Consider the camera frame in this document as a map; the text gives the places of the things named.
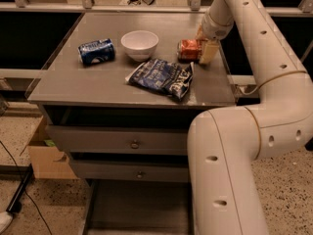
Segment grey top drawer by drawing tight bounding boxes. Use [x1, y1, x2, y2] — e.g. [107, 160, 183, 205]
[46, 125, 187, 156]

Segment blue chip bag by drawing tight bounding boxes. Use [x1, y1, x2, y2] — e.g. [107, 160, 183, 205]
[125, 59, 194, 101]

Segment black floor cable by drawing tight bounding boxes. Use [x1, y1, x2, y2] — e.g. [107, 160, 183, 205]
[0, 140, 53, 235]

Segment blue pepsi can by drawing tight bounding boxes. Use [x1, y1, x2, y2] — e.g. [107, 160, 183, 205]
[78, 38, 115, 66]

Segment metal rail frame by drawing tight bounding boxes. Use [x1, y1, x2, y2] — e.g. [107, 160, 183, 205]
[0, 0, 313, 100]

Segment black floor bar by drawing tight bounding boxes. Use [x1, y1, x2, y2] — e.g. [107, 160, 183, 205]
[6, 165, 33, 214]

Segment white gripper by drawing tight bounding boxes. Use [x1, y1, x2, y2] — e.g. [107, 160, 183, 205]
[195, 10, 234, 65]

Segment open grey bottom drawer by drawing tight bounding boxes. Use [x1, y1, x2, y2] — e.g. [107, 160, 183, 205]
[78, 180, 194, 235]

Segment grey middle drawer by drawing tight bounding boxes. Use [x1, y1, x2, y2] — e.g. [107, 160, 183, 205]
[69, 156, 189, 183]

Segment cardboard box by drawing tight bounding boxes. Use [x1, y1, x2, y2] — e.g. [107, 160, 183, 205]
[27, 117, 77, 179]

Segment orange coke can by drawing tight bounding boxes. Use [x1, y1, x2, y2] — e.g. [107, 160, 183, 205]
[177, 39, 201, 61]

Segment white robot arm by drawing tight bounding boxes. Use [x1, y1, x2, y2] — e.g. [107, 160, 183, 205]
[187, 0, 313, 235]

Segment white bowl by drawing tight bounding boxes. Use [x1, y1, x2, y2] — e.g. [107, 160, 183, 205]
[120, 30, 158, 62]

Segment grey drawer cabinet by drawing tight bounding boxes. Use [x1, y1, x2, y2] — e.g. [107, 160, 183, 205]
[29, 13, 236, 235]

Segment white cable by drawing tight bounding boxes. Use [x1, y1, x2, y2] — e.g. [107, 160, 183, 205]
[239, 83, 260, 97]

